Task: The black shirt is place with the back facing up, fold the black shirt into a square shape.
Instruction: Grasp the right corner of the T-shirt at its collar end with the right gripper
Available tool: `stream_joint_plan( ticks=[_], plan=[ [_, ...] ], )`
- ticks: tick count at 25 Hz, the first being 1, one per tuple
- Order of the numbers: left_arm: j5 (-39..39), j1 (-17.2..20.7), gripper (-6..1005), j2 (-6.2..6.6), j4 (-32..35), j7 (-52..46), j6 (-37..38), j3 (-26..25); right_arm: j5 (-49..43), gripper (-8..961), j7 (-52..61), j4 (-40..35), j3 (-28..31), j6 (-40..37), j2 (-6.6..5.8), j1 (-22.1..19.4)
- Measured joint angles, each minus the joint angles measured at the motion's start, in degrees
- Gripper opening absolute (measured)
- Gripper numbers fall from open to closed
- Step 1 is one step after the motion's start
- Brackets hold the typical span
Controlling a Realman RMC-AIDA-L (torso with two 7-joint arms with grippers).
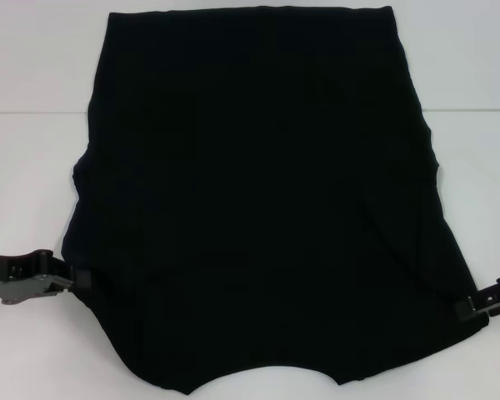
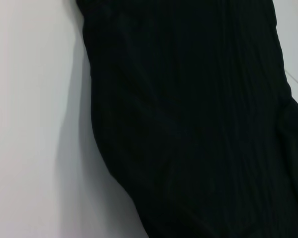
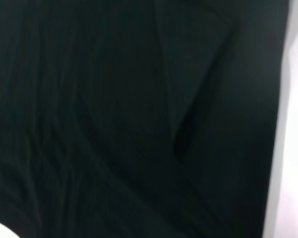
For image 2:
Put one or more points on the black shirt with FREE print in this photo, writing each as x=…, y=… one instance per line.
x=188, y=124

